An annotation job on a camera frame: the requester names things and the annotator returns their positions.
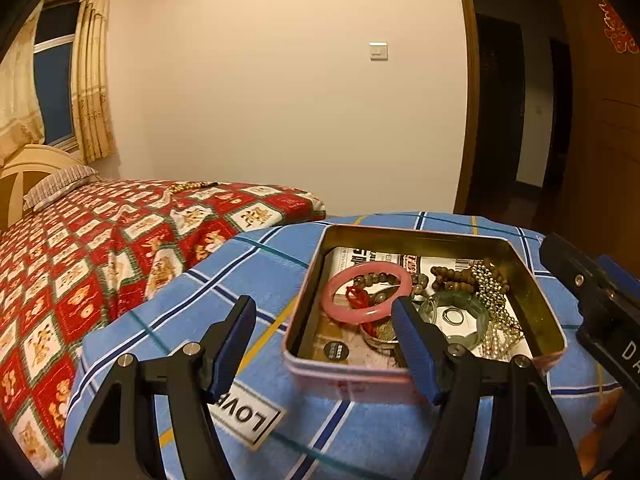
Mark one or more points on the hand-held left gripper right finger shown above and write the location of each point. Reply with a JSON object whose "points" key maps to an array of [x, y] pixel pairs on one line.
{"points": [[417, 355]]}

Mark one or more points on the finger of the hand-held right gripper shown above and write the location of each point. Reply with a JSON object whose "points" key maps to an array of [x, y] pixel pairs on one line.
{"points": [[567, 265], [612, 271]]}

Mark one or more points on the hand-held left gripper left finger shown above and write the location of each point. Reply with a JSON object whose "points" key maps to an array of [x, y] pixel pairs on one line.
{"points": [[232, 347]]}

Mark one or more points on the silver bangle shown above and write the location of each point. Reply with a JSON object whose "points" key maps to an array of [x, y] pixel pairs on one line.
{"points": [[372, 341]]}

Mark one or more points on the pink bangle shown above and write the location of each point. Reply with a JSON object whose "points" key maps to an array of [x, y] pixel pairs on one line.
{"points": [[360, 316]]}

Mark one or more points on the green glass bangle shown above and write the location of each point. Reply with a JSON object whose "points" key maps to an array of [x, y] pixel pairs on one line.
{"points": [[482, 317]]}

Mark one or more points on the pink metal tin box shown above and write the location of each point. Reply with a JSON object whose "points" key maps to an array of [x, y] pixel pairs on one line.
{"points": [[340, 375]]}

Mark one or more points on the blue plaid blanket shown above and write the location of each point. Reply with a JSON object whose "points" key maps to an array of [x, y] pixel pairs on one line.
{"points": [[165, 310]]}

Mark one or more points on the wooden wardrobe door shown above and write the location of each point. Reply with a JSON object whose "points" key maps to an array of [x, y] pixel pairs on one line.
{"points": [[615, 160]]}

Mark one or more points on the red patterned bedspread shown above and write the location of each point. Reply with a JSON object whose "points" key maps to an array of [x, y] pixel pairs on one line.
{"points": [[100, 260]]}

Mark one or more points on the red paper-cut decoration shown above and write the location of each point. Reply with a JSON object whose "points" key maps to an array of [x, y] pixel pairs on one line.
{"points": [[617, 35]]}

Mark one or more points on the striped pillow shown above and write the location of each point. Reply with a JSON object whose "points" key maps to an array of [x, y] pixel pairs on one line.
{"points": [[60, 185]]}

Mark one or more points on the cream wooden headboard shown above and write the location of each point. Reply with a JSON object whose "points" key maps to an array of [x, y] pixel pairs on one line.
{"points": [[20, 170]]}

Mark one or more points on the beige patterned curtain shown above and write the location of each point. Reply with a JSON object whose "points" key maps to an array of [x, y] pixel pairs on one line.
{"points": [[92, 85], [15, 110]]}

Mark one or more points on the window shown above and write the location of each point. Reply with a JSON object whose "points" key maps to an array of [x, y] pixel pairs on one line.
{"points": [[55, 95]]}

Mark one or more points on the wooden door frame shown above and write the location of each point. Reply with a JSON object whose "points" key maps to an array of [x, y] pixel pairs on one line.
{"points": [[470, 85]]}

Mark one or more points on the white light switch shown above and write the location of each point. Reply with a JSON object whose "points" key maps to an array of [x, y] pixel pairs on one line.
{"points": [[378, 51]]}

